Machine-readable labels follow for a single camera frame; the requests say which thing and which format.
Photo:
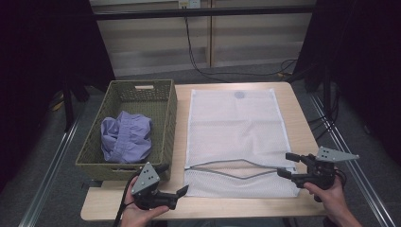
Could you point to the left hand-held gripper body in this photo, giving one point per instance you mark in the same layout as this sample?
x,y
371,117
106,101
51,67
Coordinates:
x,y
146,181

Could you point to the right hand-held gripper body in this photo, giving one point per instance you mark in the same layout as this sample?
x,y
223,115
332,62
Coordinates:
x,y
318,176

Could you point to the lavender shirt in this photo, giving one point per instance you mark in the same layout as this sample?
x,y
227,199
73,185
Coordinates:
x,y
126,138

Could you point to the white mesh laundry bag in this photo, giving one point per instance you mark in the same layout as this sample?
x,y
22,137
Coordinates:
x,y
236,132

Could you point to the green woven basket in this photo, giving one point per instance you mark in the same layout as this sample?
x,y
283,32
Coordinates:
x,y
136,105

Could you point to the person's right hand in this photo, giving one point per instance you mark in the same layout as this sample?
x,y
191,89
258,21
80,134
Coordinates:
x,y
332,198

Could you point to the person's left hand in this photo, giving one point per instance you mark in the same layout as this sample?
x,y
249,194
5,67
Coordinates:
x,y
135,217

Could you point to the person's grey clothing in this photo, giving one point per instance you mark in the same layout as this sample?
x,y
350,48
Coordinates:
x,y
220,223

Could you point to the black metal stand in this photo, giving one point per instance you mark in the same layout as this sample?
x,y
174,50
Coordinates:
x,y
67,107

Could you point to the black curtain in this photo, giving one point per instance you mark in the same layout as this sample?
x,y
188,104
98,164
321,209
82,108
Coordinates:
x,y
41,63
362,63

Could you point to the black horizontal bar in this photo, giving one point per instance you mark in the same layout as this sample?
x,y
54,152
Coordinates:
x,y
201,13

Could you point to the metal floor rail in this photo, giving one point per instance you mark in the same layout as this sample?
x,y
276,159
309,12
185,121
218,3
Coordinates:
x,y
50,170
362,176

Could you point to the white wall outlet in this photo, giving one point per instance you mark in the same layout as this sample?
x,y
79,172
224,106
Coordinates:
x,y
189,3

